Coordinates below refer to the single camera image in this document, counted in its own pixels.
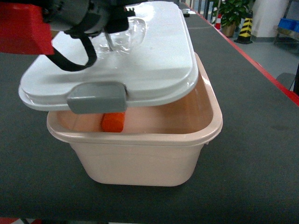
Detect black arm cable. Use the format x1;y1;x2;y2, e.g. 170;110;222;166
46;32;98;72

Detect orange cylindrical capacitor 4680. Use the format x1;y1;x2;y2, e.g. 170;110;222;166
101;112;126;133

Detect background steel shelf rack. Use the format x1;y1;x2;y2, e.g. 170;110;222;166
273;0;299;44

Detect pink plastic box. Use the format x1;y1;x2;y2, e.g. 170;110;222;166
47;59;223;187

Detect yellow black traffic cone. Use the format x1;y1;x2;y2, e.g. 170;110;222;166
234;10;253;44

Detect white box lid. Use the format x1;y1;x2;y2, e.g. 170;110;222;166
18;1;198;114

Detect red white traffic cone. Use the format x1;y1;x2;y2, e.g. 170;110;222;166
214;14;222;30

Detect green potted plant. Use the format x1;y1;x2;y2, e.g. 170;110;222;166
212;0;255;37

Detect red metal frame table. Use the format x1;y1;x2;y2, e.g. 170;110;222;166
180;3;299;105

